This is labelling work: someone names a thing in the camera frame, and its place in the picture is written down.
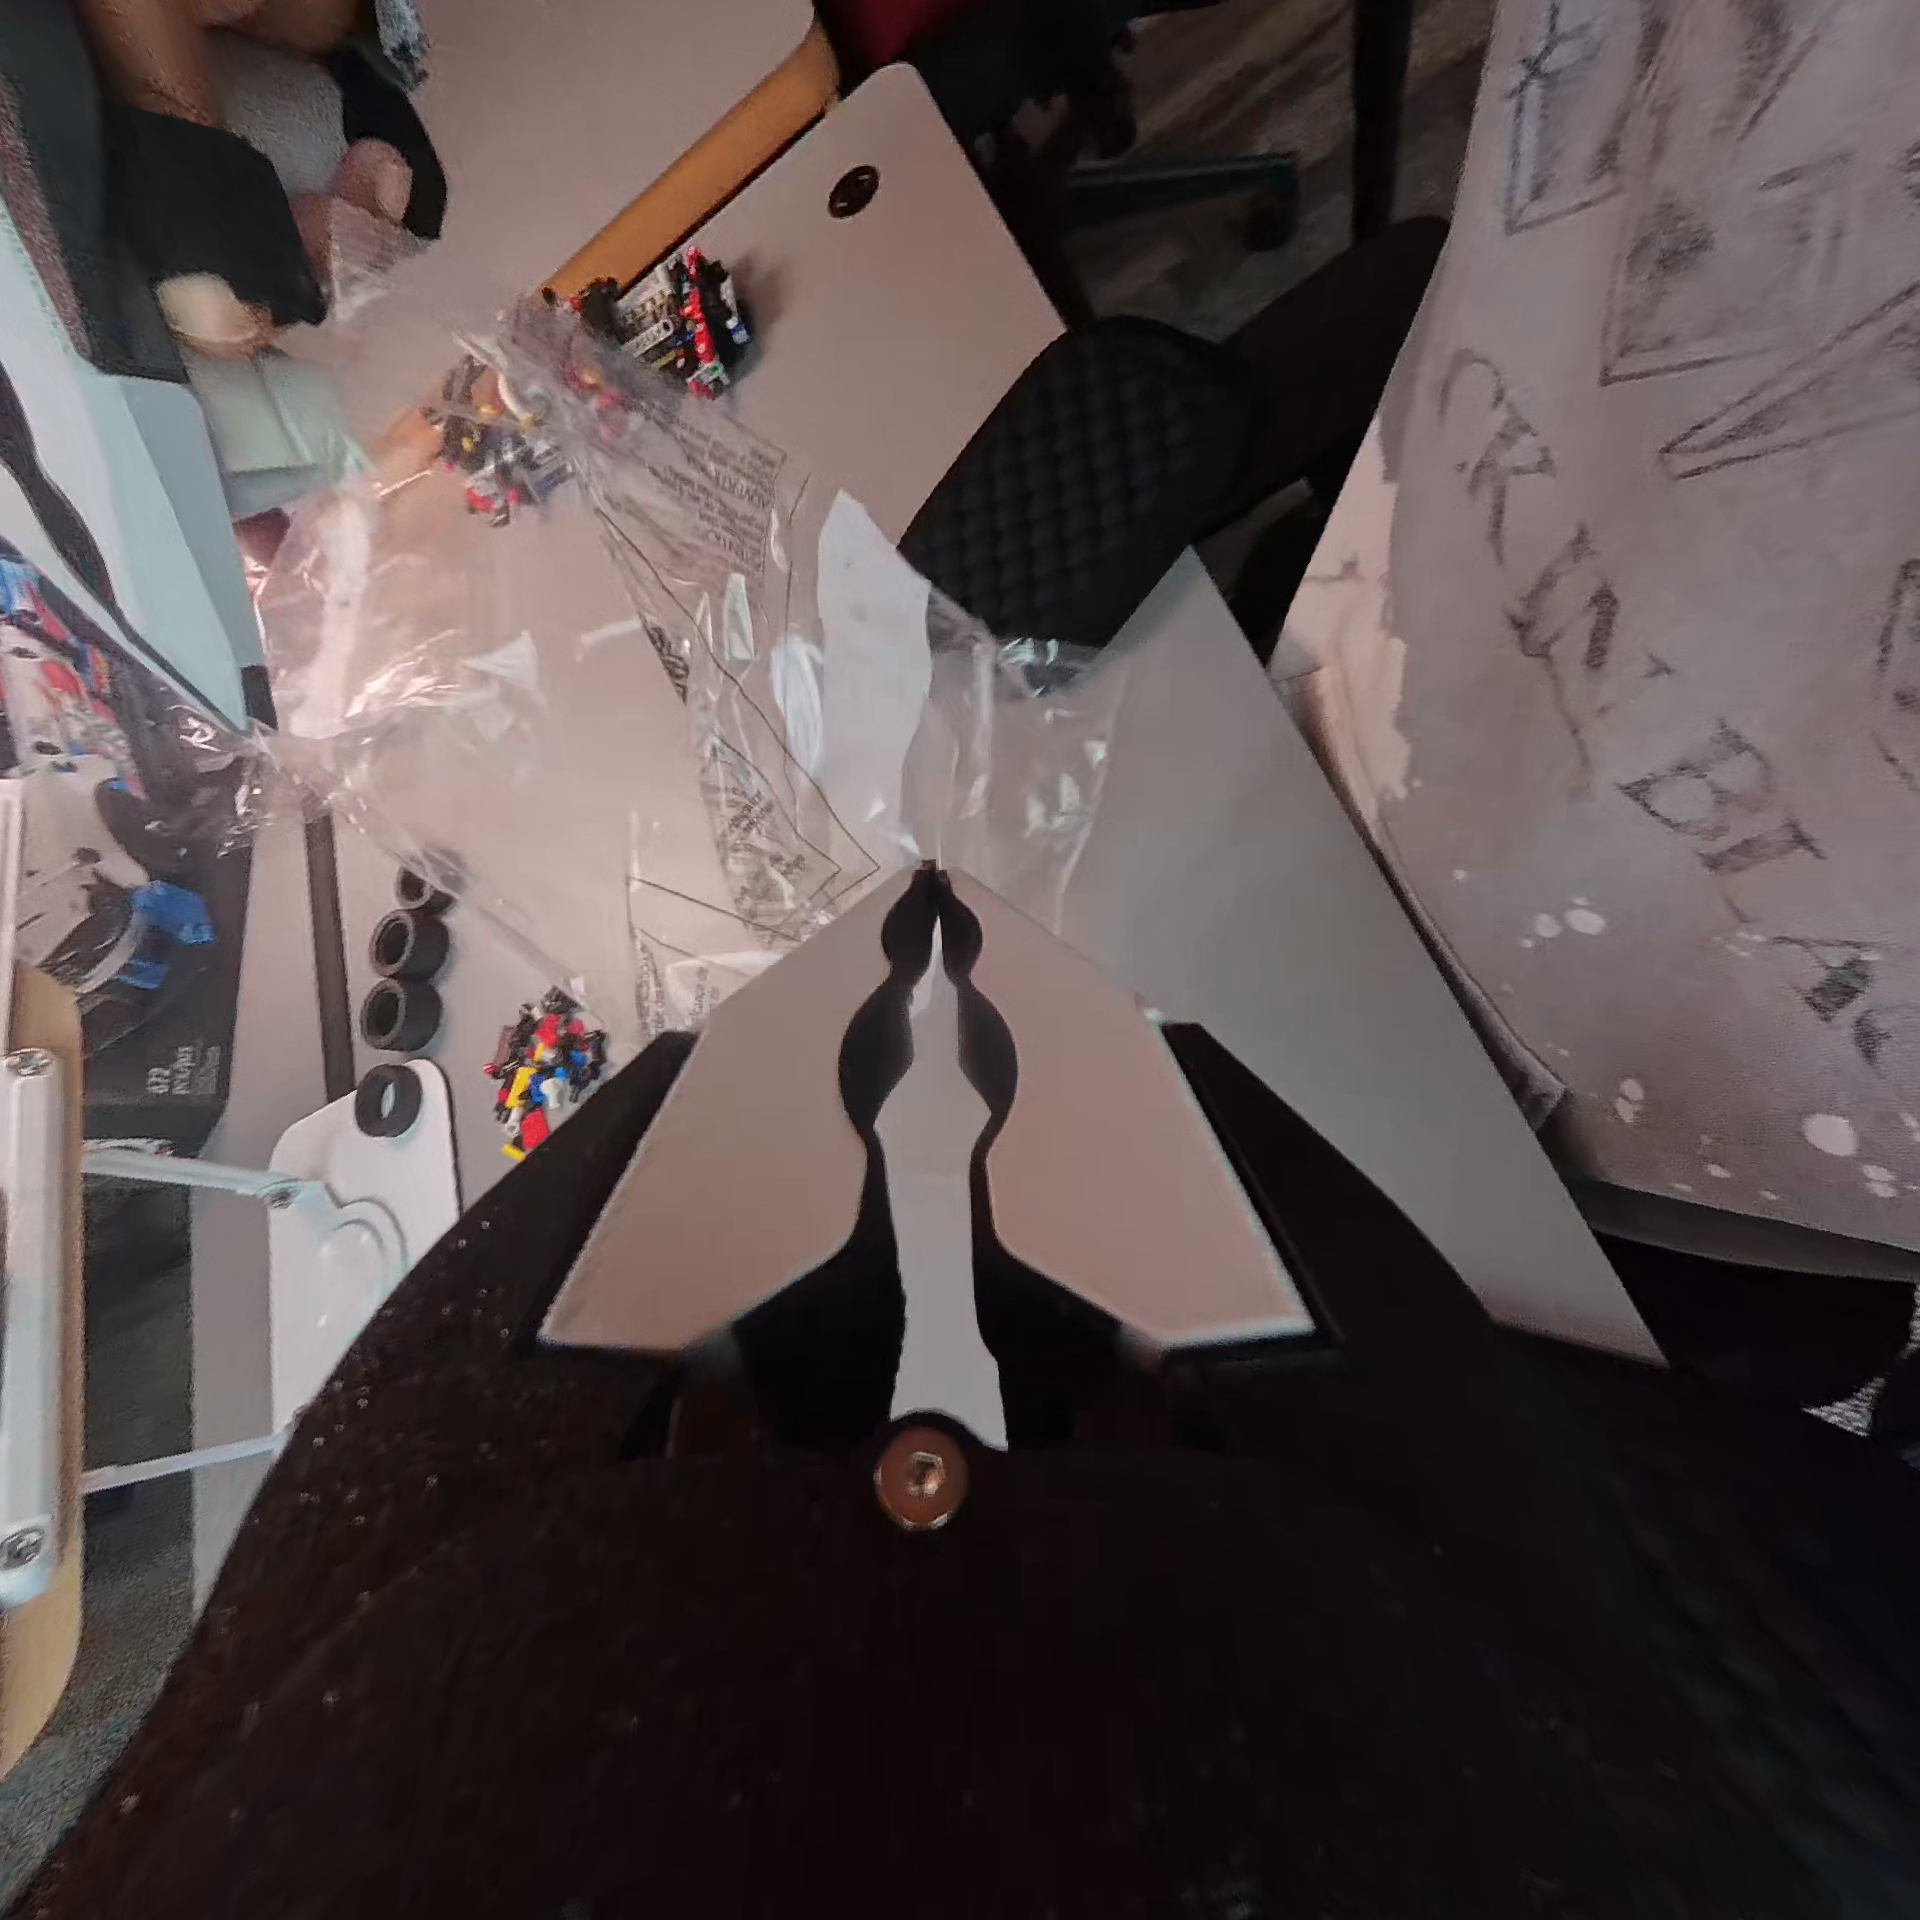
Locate clear plastic bag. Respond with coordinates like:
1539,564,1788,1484
246,276,1143,1039

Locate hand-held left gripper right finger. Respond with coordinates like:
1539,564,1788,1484
937,865,1316,1361

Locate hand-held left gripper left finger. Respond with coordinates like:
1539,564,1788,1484
538,865,940,1361

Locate person's grey printed shirt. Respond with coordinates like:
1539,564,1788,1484
1276,0,1920,1248

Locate partly built toy car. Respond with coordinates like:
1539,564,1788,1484
570,247,751,400

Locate loose colourful toy bricks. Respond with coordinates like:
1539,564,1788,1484
420,352,623,529

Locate white book stand wooden board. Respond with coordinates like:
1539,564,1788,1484
0,961,461,1778

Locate pile of mixed small bricks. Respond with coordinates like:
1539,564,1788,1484
482,987,607,1164

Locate black toy car box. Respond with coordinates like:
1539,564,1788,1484
0,539,257,1149

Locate black office chair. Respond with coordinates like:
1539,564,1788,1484
900,218,1450,664

